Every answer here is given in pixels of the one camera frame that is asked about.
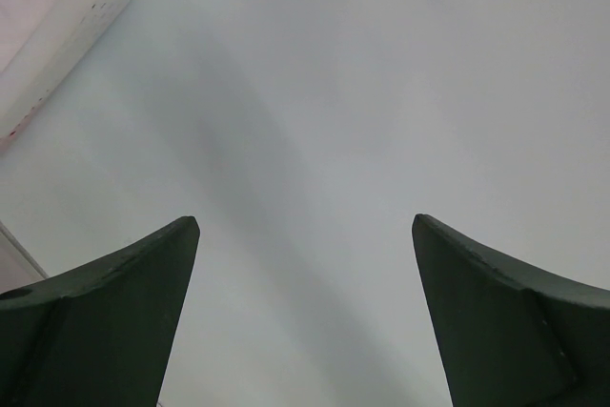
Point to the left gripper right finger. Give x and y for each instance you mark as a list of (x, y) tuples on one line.
[(510, 333)]

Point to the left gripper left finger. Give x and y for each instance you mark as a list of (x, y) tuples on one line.
[(100, 334)]

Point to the white laundry basket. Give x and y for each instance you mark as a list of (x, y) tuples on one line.
[(41, 42)]

